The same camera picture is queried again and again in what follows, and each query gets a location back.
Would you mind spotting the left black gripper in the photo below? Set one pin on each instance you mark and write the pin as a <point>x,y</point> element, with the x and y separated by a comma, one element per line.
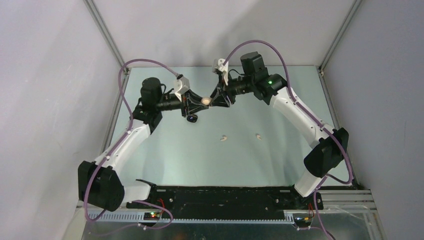
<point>191,109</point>

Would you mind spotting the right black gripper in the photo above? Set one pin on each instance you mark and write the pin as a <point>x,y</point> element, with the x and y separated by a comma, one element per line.
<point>220,100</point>

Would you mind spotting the beige earbud charging case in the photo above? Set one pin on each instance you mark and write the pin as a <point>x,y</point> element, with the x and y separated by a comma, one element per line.
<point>206,101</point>

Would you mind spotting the black earbud charging case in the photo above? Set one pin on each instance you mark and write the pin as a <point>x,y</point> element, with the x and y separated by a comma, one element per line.
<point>192,118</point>

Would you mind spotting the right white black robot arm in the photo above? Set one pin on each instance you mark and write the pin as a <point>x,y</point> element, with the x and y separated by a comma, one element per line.
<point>328,145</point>

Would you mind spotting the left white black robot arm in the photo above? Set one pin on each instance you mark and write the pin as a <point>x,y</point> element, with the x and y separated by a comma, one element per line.
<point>100,181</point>

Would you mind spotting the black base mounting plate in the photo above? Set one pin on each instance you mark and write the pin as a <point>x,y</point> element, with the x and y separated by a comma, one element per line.
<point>231,211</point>

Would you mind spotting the left controller circuit board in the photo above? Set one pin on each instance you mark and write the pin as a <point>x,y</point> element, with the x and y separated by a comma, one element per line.
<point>152,216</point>

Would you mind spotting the controller circuit board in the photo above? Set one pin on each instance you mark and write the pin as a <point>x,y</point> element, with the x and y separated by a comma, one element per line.
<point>152,216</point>
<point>303,222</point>

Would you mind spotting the right controller circuit board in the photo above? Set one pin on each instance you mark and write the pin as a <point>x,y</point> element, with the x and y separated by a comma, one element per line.
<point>303,222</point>

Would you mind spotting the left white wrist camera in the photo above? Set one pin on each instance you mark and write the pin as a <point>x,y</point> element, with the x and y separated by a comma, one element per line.
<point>181,86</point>

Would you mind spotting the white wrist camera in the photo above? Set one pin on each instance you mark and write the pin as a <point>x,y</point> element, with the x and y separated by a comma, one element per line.
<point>181,86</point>
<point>221,68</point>

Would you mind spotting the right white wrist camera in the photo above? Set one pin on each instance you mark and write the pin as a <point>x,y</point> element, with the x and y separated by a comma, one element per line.
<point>221,68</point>

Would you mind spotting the grey slotted cable duct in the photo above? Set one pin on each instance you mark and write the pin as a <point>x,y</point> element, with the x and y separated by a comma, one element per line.
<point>137,217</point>

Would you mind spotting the aluminium frame rail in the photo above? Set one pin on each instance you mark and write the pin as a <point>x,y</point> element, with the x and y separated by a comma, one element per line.
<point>351,200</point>

